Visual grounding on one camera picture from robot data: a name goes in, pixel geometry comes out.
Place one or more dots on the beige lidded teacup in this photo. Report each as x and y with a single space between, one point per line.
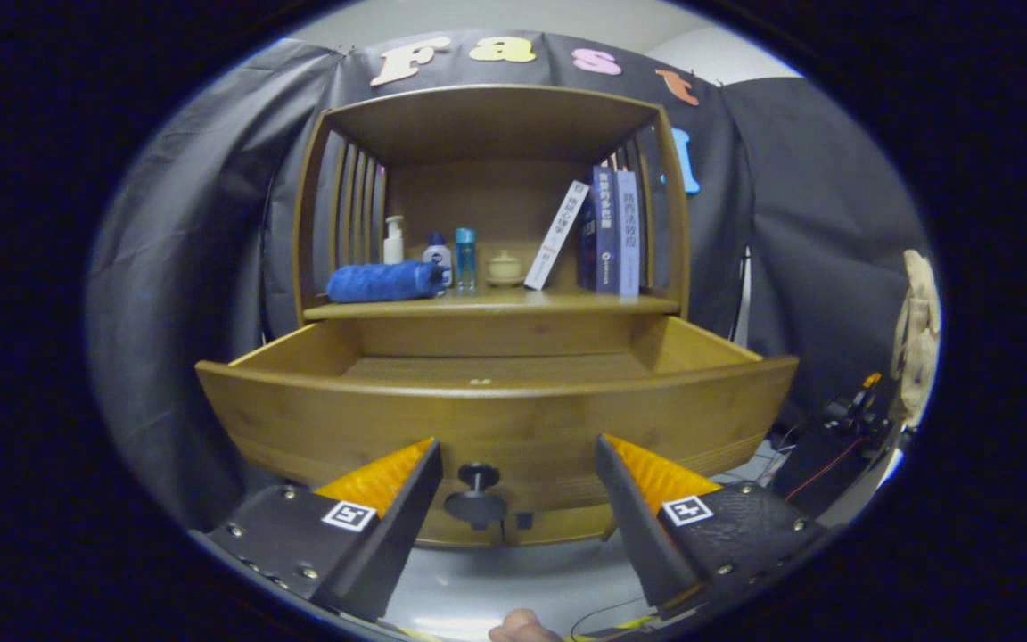
505 269

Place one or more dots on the dark blue book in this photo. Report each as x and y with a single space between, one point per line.
605 232

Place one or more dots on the beige bag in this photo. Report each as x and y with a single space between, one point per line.
919 330

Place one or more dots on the black round drawer knob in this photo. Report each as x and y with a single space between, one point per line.
475 508

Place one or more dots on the light purple book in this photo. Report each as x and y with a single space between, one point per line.
628 241

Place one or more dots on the white pump bottle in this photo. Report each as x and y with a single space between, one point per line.
394 248

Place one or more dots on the wooden cabinet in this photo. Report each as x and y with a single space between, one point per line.
487 196

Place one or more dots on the white book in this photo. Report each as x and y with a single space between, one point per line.
558 234

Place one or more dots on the blue folded towel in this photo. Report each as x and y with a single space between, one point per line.
380 282

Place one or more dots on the wooden countertop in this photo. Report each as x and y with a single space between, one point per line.
513 301

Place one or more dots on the clear blue bottle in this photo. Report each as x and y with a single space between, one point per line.
465 259

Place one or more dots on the white bottle with blue cap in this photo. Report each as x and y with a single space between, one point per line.
438 254

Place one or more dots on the wooden cabinet door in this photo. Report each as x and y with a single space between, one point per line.
460 538
567 528

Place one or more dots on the wooden drawer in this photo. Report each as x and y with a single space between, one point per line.
522 419

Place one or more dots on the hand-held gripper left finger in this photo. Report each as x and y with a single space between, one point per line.
406 526

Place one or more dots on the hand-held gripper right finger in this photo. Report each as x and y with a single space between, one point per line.
634 526

